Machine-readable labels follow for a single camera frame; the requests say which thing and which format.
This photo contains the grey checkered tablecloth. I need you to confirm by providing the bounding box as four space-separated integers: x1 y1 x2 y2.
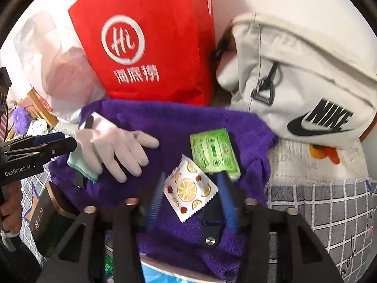
16 165 377 283

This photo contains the mint green cloth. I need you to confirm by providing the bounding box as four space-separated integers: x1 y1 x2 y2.
67 150 103 183

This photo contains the white polka dot pillow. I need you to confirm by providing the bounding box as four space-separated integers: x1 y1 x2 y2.
26 119 49 137

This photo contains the person's left hand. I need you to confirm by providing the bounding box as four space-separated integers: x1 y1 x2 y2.
0 180 23 234

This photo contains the white plastic shopping bag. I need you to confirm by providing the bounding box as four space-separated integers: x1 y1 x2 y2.
0 9 107 124

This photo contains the wooden headboard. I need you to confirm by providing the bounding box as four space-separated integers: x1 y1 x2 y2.
27 89 58 126

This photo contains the fruit print packet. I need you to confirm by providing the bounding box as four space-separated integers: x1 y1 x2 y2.
163 154 219 223

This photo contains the brown wooden door frame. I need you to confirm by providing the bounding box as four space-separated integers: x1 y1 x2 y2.
359 115 377 143

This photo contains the green tissue pack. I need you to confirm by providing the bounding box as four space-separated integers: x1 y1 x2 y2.
190 128 240 182

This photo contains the purple plush toy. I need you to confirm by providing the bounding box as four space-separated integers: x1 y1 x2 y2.
13 108 33 136

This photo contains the white lace tablecloth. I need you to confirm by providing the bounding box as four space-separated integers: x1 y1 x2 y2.
265 140 370 185

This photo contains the purple towel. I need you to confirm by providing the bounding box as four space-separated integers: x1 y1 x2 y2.
49 99 279 282

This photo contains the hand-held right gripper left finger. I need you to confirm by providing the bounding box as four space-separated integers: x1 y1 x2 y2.
35 172 167 283

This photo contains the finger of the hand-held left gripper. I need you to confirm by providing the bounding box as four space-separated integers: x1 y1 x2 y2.
32 137 78 162
29 132 67 147

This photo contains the red paper bag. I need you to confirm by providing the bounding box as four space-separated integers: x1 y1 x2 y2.
68 0 216 107

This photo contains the small green white packet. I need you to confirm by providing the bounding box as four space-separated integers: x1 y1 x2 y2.
103 254 114 275

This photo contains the light grey waist bag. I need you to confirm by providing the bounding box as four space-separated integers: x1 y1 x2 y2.
215 13 377 148

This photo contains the white glove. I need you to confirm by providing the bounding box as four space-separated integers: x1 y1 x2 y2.
72 113 160 183

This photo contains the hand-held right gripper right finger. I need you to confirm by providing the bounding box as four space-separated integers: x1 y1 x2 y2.
200 171 345 283

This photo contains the dark green tin box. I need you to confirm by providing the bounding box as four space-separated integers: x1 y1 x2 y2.
29 181 81 258

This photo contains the blue tissue pack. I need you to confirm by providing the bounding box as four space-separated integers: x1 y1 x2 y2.
141 261 189 283

